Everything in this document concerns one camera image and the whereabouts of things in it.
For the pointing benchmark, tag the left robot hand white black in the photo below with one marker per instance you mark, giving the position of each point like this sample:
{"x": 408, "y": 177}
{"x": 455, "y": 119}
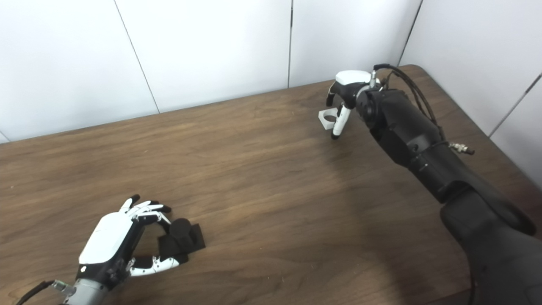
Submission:
{"x": 106, "y": 241}

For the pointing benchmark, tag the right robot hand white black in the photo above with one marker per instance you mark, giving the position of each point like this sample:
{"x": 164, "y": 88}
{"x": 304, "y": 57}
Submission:
{"x": 351, "y": 78}

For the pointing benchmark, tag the white square piece with hole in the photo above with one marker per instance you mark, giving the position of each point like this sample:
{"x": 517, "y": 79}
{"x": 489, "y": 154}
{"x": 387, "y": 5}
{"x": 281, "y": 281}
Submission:
{"x": 324, "y": 120}

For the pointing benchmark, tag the black peg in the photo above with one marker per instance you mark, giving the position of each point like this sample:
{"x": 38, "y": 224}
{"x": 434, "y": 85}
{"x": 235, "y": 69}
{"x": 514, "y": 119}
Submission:
{"x": 182, "y": 237}

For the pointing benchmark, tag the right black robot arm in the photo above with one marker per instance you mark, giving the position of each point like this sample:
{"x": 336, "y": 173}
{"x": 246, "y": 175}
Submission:
{"x": 423, "y": 148}

